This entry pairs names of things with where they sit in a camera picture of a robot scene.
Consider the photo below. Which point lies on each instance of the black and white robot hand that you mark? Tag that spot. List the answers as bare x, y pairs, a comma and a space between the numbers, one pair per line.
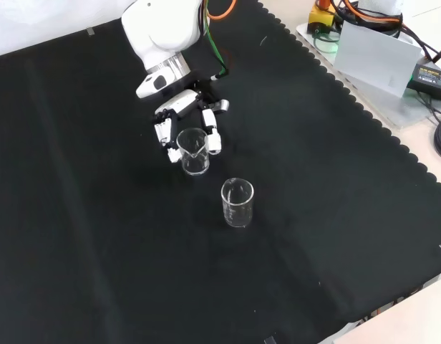
181, 104

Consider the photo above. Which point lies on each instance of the clear glass graduated beaker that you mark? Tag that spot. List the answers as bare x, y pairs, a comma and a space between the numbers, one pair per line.
237, 215

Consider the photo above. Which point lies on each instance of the grey metal base plate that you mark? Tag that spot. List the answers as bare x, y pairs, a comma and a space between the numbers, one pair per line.
396, 109

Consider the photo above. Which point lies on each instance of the pale board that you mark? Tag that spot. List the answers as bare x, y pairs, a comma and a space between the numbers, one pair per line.
374, 57

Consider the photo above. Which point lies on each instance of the clear glass beaker with spout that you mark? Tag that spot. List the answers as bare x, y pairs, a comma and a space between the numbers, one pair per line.
195, 165

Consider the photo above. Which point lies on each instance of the black power adapter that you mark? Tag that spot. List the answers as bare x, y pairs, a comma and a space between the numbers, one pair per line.
431, 77

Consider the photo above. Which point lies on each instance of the yellow stop button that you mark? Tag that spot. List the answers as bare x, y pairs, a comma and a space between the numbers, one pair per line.
322, 16

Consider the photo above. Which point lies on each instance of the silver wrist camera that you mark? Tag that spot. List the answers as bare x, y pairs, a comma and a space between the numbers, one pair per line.
222, 106

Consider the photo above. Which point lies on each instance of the black bench cloth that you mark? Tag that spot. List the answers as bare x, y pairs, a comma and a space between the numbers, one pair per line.
99, 215

